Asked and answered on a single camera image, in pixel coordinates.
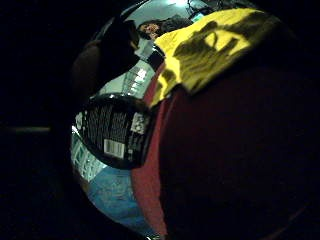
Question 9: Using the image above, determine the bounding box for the black cable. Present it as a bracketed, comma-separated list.
[185, 0, 219, 20]

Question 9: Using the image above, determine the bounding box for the white teal patterned box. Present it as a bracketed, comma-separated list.
[70, 127, 108, 183]

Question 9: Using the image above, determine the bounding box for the red round container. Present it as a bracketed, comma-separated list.
[130, 61, 320, 240]

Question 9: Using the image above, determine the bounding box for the yellow cloth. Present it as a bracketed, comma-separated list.
[149, 7, 284, 108]

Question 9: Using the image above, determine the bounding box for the black bottle with label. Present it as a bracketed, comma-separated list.
[71, 93, 157, 171]

